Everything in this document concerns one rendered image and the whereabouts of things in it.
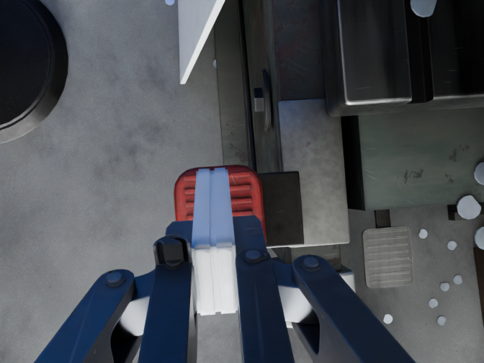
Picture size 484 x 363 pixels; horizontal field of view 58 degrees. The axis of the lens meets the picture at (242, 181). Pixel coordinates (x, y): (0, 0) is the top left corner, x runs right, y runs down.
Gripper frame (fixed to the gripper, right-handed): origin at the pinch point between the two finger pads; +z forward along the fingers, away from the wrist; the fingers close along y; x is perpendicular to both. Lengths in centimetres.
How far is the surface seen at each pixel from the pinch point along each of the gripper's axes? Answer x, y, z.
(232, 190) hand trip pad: -3.0, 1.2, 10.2
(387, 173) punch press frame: -7.3, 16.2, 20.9
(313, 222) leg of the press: -11.2, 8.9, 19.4
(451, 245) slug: -50, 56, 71
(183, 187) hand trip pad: -2.7, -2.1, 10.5
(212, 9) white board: 6, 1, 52
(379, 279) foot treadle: -47, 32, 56
